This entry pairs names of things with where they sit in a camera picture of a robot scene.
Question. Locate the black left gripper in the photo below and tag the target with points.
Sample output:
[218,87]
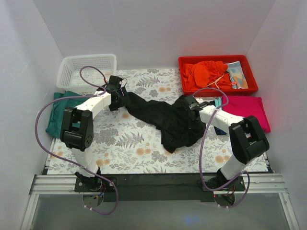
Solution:
[121,98]

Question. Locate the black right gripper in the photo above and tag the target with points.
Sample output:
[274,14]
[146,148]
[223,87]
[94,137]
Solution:
[187,111]

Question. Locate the black t shirt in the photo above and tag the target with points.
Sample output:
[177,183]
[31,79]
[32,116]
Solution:
[177,128]

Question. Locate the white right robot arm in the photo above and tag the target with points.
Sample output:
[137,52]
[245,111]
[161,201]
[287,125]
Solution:
[248,140]

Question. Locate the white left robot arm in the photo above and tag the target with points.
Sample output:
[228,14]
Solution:
[77,130]

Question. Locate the turquoise folded shirt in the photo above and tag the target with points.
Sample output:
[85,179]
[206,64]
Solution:
[218,102]

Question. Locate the orange crumpled shirt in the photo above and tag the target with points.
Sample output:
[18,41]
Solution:
[212,74]

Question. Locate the navy blue folded shirt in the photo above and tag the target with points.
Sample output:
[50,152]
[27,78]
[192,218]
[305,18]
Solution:
[217,130]

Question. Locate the floral patterned table mat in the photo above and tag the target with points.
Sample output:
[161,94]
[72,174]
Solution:
[124,144]

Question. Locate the white plastic basket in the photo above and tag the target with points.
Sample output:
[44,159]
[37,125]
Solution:
[78,73]

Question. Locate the patterned pastel cloth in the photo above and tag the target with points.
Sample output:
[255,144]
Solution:
[237,76]

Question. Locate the magenta folded shirt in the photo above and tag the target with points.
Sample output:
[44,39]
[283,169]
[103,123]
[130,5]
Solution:
[248,105]

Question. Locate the teal green folded shirt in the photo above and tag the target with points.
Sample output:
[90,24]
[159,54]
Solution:
[56,115]

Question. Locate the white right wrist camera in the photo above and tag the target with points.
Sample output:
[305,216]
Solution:
[199,100]

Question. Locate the aluminium mounting rail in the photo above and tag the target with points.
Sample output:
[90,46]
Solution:
[157,187]

